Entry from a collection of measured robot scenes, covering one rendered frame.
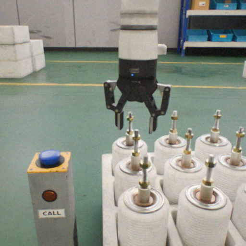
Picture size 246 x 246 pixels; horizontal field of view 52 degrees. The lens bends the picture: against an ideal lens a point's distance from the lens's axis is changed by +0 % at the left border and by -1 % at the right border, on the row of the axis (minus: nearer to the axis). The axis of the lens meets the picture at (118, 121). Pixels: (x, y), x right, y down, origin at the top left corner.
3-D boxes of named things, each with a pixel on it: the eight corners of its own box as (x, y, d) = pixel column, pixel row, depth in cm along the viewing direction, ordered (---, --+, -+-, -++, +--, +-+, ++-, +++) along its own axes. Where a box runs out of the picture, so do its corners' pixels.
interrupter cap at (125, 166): (137, 180, 52) (137, 178, 52) (112, 167, 57) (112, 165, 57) (158, 167, 57) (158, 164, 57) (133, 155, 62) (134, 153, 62)
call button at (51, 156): (59, 168, 46) (58, 158, 45) (37, 169, 45) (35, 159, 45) (62, 157, 49) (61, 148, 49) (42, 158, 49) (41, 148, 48)
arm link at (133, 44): (166, 54, 54) (168, 23, 52) (157, 61, 44) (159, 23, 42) (126, 53, 57) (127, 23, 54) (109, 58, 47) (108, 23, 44)
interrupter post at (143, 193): (146, 195, 48) (146, 180, 47) (152, 202, 46) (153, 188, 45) (134, 198, 47) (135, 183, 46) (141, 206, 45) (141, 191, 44)
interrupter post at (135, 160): (136, 171, 56) (136, 158, 55) (128, 167, 57) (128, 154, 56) (142, 167, 57) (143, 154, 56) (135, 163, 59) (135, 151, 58)
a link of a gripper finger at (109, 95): (112, 79, 53) (118, 105, 55) (104, 80, 54) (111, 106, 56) (107, 81, 51) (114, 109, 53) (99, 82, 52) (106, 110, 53)
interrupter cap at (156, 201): (151, 184, 51) (151, 181, 51) (172, 208, 45) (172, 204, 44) (116, 193, 48) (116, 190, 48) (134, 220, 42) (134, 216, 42)
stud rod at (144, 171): (146, 190, 46) (148, 154, 44) (146, 193, 45) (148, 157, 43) (141, 190, 46) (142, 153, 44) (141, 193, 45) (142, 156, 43)
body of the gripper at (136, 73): (110, 55, 46) (111, 104, 50) (155, 57, 44) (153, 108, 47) (122, 51, 53) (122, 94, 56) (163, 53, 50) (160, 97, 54)
